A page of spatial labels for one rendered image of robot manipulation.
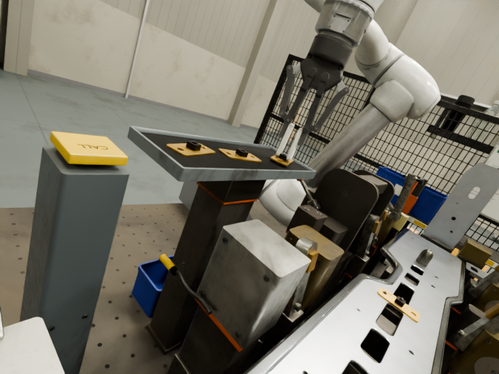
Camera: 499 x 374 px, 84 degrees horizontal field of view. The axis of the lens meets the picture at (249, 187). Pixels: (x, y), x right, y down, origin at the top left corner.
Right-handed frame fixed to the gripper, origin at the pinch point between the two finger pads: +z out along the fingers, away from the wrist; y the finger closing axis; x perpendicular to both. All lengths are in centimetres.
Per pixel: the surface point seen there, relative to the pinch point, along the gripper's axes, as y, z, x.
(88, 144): -15.5, 4.5, -34.9
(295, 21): -243, -211, 839
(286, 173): 2.9, 4.5, -7.8
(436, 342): 40.0, 20.7, -8.1
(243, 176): -1.8, 5.1, -19.1
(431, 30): 129, -377, 1094
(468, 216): 66, 7, 64
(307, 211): 9.4, 10.7, -4.6
